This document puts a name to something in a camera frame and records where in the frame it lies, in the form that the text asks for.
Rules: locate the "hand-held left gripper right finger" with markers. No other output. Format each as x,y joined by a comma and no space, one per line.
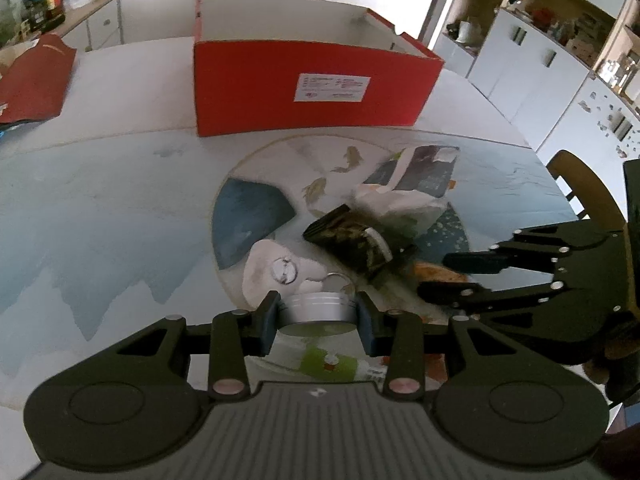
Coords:
367,325

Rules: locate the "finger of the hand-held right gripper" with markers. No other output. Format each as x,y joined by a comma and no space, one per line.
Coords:
475,261
450,294

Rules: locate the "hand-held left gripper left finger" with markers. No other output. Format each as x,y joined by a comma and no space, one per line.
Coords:
268,322

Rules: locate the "round metal tin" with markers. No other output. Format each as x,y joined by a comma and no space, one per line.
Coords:
317,310

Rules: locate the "green white tube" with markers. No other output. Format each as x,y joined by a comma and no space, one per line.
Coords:
325,362

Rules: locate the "white plush badge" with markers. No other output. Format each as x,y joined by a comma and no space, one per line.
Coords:
265,265

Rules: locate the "red cardboard box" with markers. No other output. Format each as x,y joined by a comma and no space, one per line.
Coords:
250,90

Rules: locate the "person's right forearm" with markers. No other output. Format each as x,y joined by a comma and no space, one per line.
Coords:
620,455

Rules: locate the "person's right hand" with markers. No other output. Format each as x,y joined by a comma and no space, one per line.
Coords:
602,365

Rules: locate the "camouflage pouch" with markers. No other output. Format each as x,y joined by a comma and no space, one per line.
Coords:
350,240

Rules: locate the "white green snack bag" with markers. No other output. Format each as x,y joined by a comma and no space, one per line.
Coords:
405,185

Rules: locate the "round printed placemat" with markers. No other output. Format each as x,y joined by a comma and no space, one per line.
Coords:
250,220

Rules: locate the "white wardrobe cabinet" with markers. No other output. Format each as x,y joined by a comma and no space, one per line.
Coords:
540,70

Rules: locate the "cream tote bag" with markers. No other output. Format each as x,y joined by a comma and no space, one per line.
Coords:
470,31

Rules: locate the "row of shelf ornaments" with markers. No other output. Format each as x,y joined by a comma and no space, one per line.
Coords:
570,25

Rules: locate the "red paper bag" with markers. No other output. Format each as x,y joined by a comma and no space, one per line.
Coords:
35,80

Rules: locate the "white sideboard cabinet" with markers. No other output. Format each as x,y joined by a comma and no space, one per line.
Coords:
95,20

